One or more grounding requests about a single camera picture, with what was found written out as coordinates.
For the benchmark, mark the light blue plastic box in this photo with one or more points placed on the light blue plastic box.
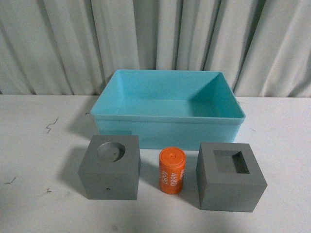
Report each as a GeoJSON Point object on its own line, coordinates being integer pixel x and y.
{"type": "Point", "coordinates": [167, 108]}

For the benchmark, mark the orange cylinder part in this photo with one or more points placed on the orange cylinder part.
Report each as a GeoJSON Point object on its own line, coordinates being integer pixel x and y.
{"type": "Point", "coordinates": [172, 163]}

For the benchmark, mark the gray cube with rectangular hole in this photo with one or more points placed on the gray cube with rectangular hole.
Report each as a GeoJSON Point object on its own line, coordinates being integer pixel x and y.
{"type": "Point", "coordinates": [228, 177]}

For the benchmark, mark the gray cube with round hole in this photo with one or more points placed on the gray cube with round hole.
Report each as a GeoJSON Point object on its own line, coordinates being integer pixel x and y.
{"type": "Point", "coordinates": [110, 168]}

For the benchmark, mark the white pleated curtain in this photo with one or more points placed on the white pleated curtain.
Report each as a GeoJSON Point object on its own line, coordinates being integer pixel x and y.
{"type": "Point", "coordinates": [72, 47]}

